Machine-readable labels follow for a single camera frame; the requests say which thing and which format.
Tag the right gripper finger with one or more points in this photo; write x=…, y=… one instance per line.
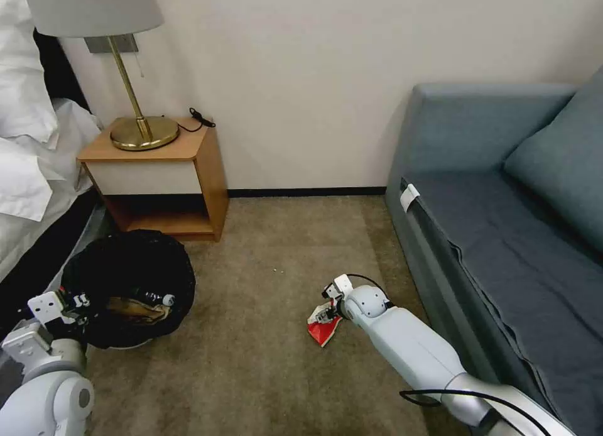
x=328, y=293
x=326, y=317

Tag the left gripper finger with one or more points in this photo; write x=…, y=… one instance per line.
x=82, y=320
x=82, y=299

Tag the red and white wrapper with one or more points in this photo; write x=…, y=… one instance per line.
x=322, y=333

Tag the round bin with black bag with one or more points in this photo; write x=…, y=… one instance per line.
x=127, y=252

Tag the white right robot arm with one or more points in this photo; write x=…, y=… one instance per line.
x=410, y=342

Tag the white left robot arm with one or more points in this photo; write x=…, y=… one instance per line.
x=47, y=393

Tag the brown crumpled paper bag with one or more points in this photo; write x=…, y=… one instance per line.
x=136, y=311

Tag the black bed base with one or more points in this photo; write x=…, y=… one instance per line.
x=52, y=238

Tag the dark plastic bottle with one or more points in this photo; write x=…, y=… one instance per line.
x=158, y=297

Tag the black baseboard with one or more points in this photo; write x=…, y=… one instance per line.
x=306, y=191

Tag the white bed duvet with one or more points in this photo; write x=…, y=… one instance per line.
x=33, y=181

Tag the white sofa tag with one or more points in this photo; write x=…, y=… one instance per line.
x=410, y=195

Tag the wooden nightstand with white drawer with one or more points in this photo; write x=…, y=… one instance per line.
x=151, y=172

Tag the brass lamp with grey shade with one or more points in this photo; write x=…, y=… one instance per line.
x=141, y=134

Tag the dark blue seat cover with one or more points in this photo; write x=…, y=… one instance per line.
x=509, y=247

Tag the blue-grey sofa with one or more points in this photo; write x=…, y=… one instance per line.
x=447, y=134

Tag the black headboard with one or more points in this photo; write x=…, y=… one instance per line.
x=59, y=73

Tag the white pillow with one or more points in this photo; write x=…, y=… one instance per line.
x=21, y=78

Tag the teal sofa cushion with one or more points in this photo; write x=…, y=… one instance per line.
x=560, y=162

